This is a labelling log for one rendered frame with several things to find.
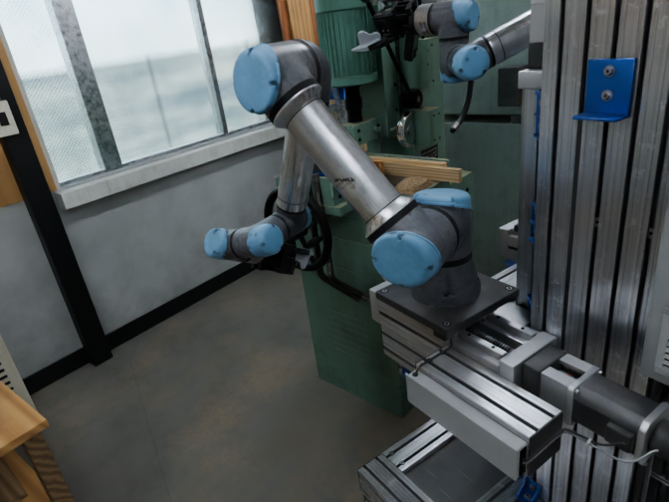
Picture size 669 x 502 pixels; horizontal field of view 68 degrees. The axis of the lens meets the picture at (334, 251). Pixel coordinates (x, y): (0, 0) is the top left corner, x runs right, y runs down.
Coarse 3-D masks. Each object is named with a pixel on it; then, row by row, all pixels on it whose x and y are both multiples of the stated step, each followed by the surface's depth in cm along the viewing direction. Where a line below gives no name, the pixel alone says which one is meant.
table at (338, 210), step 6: (384, 174) 167; (276, 180) 182; (390, 180) 160; (396, 180) 160; (402, 180) 159; (432, 180) 155; (438, 180) 154; (432, 186) 150; (438, 186) 153; (444, 186) 156; (342, 204) 154; (348, 204) 155; (330, 210) 155; (336, 210) 153; (342, 210) 154; (348, 210) 156
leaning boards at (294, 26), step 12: (276, 0) 285; (288, 0) 287; (300, 0) 293; (312, 0) 305; (288, 12) 289; (300, 12) 294; (312, 12) 306; (288, 24) 293; (300, 24) 296; (312, 24) 303; (288, 36) 294; (300, 36) 297; (312, 36) 304
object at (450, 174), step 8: (384, 168) 166; (392, 168) 164; (400, 168) 162; (408, 168) 160; (416, 168) 158; (424, 168) 156; (432, 168) 154; (440, 168) 152; (448, 168) 151; (456, 168) 150; (408, 176) 161; (424, 176) 157; (432, 176) 155; (440, 176) 153; (448, 176) 151; (456, 176) 149
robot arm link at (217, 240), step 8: (208, 232) 120; (216, 232) 118; (224, 232) 119; (232, 232) 119; (208, 240) 120; (216, 240) 118; (224, 240) 118; (208, 248) 120; (216, 248) 118; (224, 248) 118; (216, 256) 119; (224, 256) 120; (232, 256) 120
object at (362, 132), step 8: (368, 120) 169; (376, 120) 171; (352, 128) 163; (360, 128) 166; (368, 128) 169; (352, 136) 165; (360, 136) 166; (368, 136) 169; (376, 136) 173; (360, 144) 167
